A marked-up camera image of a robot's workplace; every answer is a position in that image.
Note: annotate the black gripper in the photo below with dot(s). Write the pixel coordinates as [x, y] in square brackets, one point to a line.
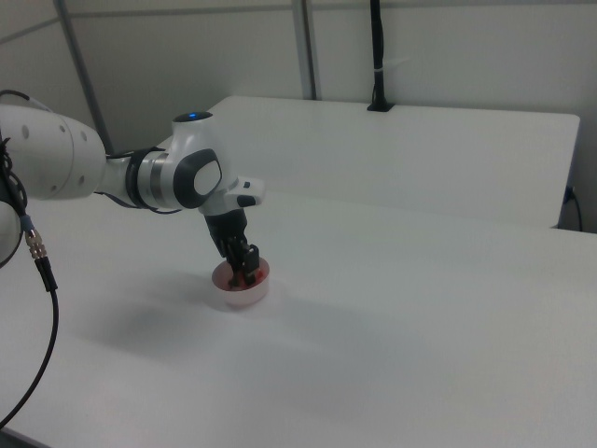
[226, 231]

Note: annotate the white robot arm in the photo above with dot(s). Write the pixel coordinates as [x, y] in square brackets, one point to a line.
[140, 172]

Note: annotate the pink plastic bowl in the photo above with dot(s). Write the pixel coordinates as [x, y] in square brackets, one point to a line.
[245, 296]

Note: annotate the white side table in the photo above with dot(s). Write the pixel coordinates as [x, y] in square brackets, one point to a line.
[420, 154]

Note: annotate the grey metal partition post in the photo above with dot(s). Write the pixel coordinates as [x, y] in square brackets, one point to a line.
[305, 46]

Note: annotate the black camera pole with base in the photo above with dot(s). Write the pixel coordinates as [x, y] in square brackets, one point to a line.
[379, 56]

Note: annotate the grey slanted partition post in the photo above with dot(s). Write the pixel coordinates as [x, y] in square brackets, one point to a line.
[84, 74]

